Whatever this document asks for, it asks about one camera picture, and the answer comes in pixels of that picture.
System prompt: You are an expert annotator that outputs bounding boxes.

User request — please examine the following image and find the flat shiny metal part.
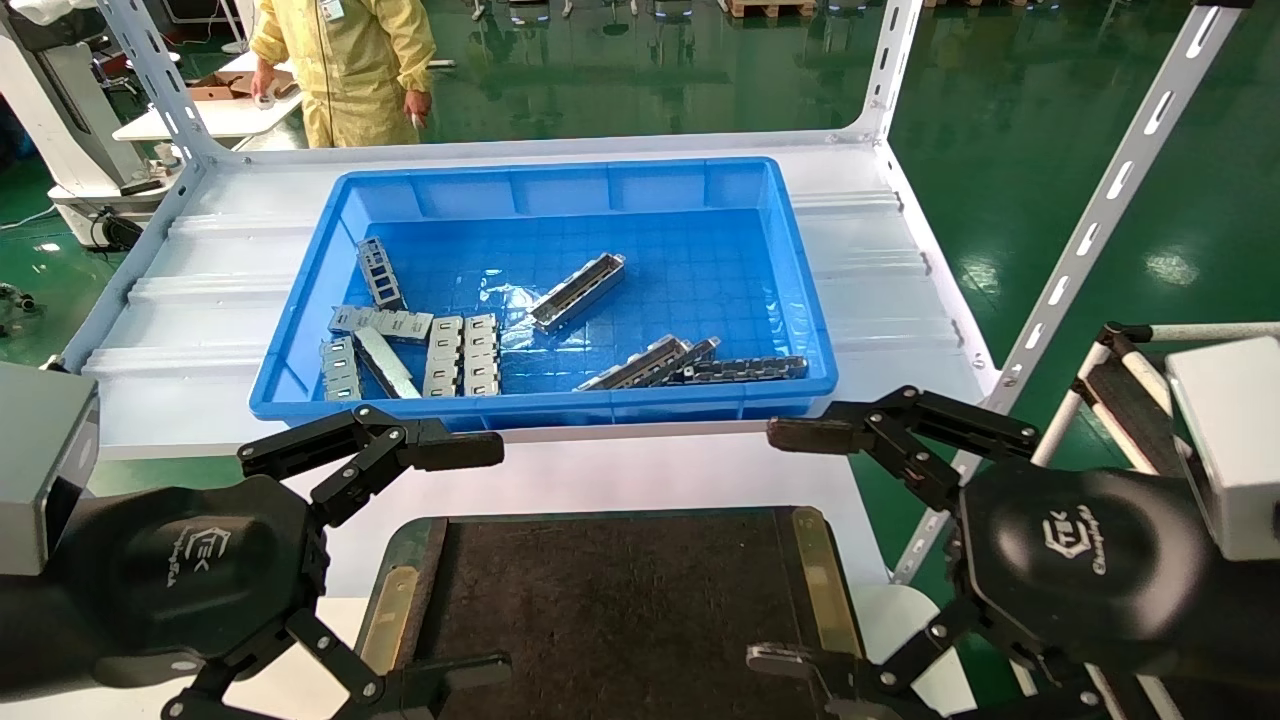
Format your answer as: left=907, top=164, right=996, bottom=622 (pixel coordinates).
left=352, top=327, right=422, bottom=400

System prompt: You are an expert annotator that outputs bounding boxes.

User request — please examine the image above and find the white tube frame cart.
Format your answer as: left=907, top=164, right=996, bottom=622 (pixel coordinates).
left=1030, top=322, right=1280, bottom=720

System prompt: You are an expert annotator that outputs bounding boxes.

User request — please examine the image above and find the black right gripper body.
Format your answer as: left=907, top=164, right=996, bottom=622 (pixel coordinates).
left=955, top=462, right=1280, bottom=720

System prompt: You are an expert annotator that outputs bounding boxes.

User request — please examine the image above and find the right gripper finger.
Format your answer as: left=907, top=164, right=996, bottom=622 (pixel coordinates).
left=767, top=385, right=1041, bottom=511
left=745, top=595, right=1101, bottom=720

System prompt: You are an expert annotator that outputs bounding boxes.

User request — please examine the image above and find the person in yellow coat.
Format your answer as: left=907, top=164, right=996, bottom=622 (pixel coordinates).
left=248, top=0, right=438, bottom=149

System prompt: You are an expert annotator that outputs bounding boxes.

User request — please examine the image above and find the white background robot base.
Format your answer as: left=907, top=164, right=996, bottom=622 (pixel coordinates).
left=0, top=0, right=191, bottom=251

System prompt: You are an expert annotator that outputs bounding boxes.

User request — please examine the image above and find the dark long metal part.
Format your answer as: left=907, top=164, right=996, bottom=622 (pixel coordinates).
left=683, top=355, right=809, bottom=386

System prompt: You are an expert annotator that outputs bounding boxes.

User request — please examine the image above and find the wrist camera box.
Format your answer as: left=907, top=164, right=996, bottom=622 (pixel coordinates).
left=0, top=360, right=101, bottom=577
left=1165, top=336, right=1280, bottom=562

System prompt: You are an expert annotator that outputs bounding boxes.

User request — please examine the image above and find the grey slotted metal part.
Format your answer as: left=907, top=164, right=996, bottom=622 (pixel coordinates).
left=319, top=337, right=363, bottom=402
left=422, top=316, right=465, bottom=398
left=462, top=313, right=501, bottom=397
left=328, top=305, right=435, bottom=344

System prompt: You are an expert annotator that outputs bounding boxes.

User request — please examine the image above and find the upright grey metal part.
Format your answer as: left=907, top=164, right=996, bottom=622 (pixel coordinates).
left=356, top=237, right=407, bottom=311

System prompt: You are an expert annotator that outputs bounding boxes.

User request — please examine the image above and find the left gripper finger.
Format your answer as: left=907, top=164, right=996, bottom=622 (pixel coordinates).
left=238, top=404, right=506, bottom=529
left=160, top=610, right=516, bottom=720

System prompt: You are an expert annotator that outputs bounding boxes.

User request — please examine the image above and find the black flat container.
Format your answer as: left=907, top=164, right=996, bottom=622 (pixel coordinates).
left=355, top=505, right=866, bottom=720

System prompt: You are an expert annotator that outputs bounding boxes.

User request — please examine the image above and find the open cardboard box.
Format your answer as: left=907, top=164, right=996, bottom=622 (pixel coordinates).
left=185, top=68, right=301, bottom=103

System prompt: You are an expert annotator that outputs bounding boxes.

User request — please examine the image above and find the white background desk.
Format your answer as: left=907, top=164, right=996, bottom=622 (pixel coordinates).
left=112, top=50, right=331, bottom=143

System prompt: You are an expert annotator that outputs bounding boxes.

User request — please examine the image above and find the blue plastic bin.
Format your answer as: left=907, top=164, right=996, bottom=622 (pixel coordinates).
left=248, top=156, right=839, bottom=433

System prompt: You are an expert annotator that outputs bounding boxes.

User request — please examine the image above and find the long metal channel part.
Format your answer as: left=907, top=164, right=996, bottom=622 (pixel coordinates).
left=662, top=337, right=721, bottom=385
left=528, top=252, right=627, bottom=334
left=573, top=335, right=693, bottom=392

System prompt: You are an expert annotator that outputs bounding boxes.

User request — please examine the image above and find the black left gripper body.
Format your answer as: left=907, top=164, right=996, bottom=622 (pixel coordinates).
left=0, top=474, right=333, bottom=703

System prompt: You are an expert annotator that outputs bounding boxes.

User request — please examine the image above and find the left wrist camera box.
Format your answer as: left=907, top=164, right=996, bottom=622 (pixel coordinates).
left=0, top=360, right=101, bottom=577

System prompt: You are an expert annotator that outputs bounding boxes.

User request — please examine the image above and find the white perforated metal shelf rack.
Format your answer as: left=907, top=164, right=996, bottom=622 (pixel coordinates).
left=60, top=0, right=1256, bottom=586

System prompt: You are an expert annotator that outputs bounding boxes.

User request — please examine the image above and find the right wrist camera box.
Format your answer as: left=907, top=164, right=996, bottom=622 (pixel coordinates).
left=1165, top=336, right=1280, bottom=562

